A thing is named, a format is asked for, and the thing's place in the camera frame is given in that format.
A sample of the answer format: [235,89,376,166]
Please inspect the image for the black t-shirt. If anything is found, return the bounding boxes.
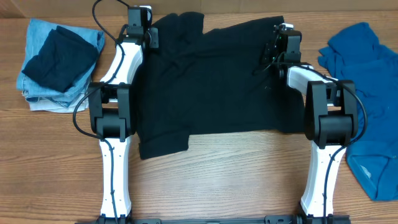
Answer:
[135,12,304,159]

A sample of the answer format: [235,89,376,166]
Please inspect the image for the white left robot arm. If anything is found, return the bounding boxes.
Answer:
[88,6,159,223]

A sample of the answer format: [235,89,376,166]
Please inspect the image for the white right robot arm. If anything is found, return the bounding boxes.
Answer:
[264,23,359,223]

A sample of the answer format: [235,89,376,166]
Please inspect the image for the blue t-shirt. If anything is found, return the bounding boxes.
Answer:
[318,22,397,201]

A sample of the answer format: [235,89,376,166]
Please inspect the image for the folded dark navy garment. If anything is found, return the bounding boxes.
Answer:
[22,26,99,93]

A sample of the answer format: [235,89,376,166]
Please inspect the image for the folded light blue jeans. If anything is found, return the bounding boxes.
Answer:
[16,19,105,113]

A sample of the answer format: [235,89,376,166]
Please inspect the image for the cardboard back panel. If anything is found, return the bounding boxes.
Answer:
[1,0,397,18]

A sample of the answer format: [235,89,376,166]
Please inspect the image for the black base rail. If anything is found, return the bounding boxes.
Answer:
[78,215,351,224]

